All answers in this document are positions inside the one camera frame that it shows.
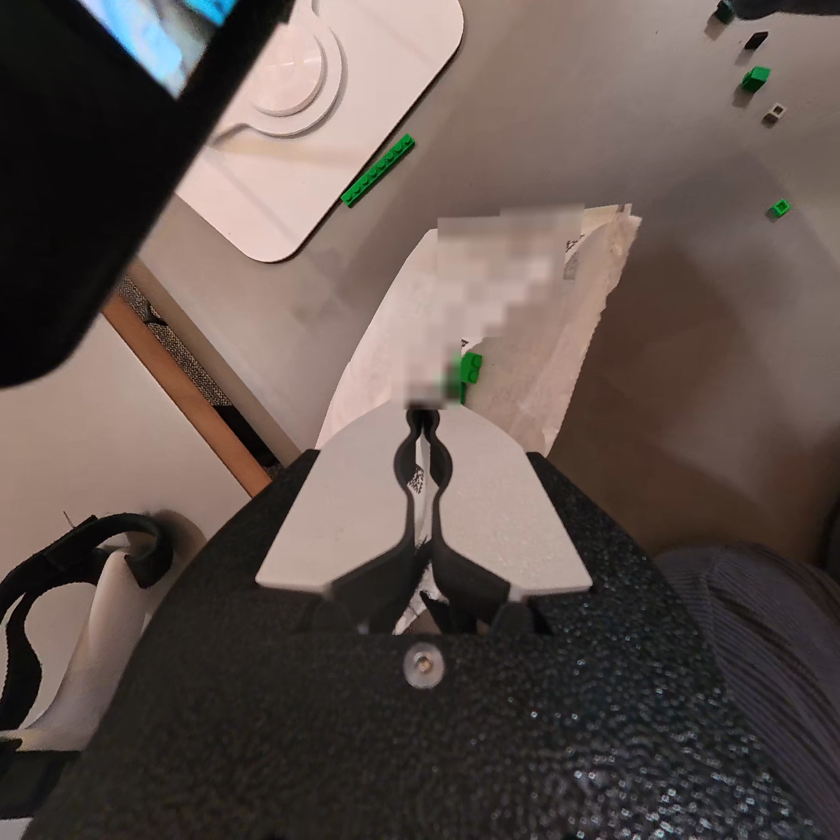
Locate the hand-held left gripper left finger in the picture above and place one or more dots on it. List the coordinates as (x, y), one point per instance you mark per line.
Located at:
(328, 512)

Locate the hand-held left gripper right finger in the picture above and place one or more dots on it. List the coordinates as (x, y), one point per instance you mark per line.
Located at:
(512, 518)

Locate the white paper sheet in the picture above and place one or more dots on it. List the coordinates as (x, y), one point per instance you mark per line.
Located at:
(604, 275)

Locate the light grey desk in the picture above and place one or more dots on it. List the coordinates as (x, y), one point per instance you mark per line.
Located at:
(558, 131)

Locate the green square brick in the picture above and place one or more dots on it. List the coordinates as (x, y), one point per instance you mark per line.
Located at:
(472, 367)

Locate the person's grey sweater torso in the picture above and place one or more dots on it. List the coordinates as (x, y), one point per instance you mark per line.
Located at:
(754, 656)

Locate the long green plate brick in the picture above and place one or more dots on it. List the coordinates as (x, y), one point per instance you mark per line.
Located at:
(379, 170)

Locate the small green plate brick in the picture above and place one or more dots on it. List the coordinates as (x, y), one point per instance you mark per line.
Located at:
(779, 208)

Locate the grey small brick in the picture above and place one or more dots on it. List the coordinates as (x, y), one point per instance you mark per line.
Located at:
(775, 113)

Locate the green cube brick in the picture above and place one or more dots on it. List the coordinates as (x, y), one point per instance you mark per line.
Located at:
(756, 77)

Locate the black small tile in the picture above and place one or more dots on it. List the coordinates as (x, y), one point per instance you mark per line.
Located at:
(755, 40)

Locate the dark green small brick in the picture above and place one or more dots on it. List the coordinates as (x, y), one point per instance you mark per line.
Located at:
(724, 10)

